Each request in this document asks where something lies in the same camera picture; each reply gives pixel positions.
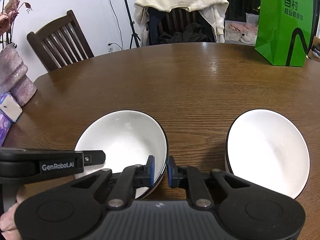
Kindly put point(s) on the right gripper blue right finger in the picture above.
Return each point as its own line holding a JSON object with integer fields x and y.
{"x": 193, "y": 182}

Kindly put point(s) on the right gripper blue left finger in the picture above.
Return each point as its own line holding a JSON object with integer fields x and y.
{"x": 128, "y": 181}

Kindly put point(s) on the white bowl black rim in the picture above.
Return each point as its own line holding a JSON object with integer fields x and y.
{"x": 266, "y": 148}
{"x": 127, "y": 138}

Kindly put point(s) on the person's left hand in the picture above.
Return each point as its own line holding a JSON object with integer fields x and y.
{"x": 8, "y": 226}

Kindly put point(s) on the purple tissue pack front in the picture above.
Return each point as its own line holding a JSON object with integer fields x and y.
{"x": 5, "y": 125}

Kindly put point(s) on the purple tissue pack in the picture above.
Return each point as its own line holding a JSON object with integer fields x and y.
{"x": 5, "y": 125}
{"x": 9, "y": 107}

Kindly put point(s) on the purple tissue pack rear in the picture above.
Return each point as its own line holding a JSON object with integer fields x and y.
{"x": 9, "y": 107}

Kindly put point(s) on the purple textured vase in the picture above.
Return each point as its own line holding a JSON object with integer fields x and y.
{"x": 14, "y": 76}

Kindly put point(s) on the dark wooden chair left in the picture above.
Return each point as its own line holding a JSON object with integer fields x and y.
{"x": 60, "y": 43}

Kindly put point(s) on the studio light on tripod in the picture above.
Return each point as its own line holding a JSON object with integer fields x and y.
{"x": 134, "y": 35}

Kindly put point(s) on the white plush toy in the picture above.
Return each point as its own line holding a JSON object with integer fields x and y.
{"x": 248, "y": 38}

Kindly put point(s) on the dried pink roses bouquet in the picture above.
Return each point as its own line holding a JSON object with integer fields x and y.
{"x": 8, "y": 16}

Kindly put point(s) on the chair with cream blanket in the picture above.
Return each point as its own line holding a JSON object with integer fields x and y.
{"x": 212, "y": 11}

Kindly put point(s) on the green paper shopping bag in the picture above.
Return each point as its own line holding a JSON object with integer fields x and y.
{"x": 284, "y": 31}

